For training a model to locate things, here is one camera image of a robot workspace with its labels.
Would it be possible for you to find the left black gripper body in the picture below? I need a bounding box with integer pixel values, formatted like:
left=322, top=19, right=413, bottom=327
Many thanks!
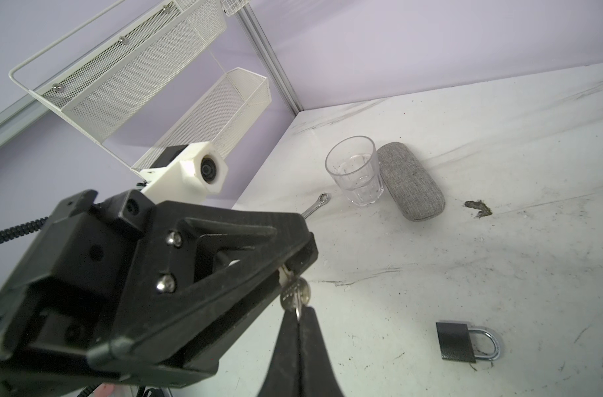
left=0, top=190, right=154, bottom=392

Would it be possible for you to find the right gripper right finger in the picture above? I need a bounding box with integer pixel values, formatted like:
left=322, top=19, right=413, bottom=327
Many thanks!
left=299, top=306, right=344, bottom=397

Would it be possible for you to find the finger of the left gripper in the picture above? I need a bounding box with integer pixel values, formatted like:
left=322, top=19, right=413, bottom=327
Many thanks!
left=107, top=200, right=320, bottom=358
left=88, top=277, right=291, bottom=388

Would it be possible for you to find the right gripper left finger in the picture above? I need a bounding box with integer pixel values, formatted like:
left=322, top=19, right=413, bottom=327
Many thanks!
left=258, top=311, right=301, bottom=397

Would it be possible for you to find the silver key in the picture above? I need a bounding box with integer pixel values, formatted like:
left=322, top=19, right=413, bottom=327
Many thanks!
left=279, top=266, right=311, bottom=323

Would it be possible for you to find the black padlock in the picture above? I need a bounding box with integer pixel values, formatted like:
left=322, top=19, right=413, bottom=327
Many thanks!
left=435, top=322, right=502, bottom=364

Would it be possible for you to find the silver wrench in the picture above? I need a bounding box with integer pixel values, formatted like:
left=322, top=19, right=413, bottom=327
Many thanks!
left=301, top=193, right=331, bottom=219

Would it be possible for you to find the clear plastic cup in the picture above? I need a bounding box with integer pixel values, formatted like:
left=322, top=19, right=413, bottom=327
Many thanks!
left=324, top=136, right=384, bottom=207

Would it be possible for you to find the white two-tier mesh shelf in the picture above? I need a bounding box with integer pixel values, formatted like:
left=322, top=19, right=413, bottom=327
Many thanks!
left=25, top=1, right=272, bottom=175

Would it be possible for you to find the grey fabric glasses case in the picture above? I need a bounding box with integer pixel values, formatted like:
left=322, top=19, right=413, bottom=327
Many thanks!
left=377, top=142, right=446, bottom=222

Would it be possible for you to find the small dark debris piece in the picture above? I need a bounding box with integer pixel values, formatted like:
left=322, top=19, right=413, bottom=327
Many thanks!
left=463, top=200, right=493, bottom=218

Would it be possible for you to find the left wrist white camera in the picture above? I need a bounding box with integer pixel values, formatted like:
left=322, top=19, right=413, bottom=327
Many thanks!
left=140, top=142, right=229, bottom=204

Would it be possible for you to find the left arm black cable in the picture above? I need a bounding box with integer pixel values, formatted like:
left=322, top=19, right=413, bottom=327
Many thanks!
left=0, top=216, right=50, bottom=251

